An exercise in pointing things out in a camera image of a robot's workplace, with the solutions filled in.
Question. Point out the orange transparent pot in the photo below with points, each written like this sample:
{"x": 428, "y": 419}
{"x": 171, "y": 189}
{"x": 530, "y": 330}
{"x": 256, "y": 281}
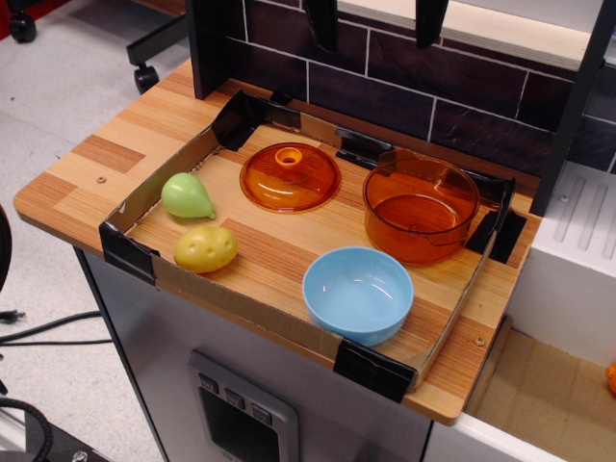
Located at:
{"x": 419, "y": 209}

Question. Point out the grey toy oven panel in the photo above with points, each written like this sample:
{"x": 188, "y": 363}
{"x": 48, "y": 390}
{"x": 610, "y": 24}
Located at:
{"x": 243, "y": 421}

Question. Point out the orange toy in sink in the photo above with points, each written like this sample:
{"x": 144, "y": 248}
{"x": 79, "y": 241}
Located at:
{"x": 610, "y": 375}

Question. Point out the light blue bowl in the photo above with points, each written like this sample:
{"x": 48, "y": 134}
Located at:
{"x": 360, "y": 293}

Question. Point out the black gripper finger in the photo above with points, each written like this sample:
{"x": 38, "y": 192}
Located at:
{"x": 430, "y": 16}
{"x": 323, "y": 20}

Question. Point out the cardboard fence with black tape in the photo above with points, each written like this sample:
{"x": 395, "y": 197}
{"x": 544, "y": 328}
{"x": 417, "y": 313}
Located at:
{"x": 431, "y": 364}

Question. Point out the white toy sink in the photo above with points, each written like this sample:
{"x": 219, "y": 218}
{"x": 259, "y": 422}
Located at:
{"x": 544, "y": 394}

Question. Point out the orange transparent pot lid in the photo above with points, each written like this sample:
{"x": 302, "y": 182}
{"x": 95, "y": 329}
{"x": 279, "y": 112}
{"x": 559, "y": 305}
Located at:
{"x": 290, "y": 177}

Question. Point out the yellow toy potato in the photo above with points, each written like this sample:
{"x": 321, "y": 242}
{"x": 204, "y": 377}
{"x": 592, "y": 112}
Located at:
{"x": 205, "y": 249}

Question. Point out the green toy pear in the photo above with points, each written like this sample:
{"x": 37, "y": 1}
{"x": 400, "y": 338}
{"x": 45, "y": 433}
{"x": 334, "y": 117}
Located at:
{"x": 184, "y": 196}

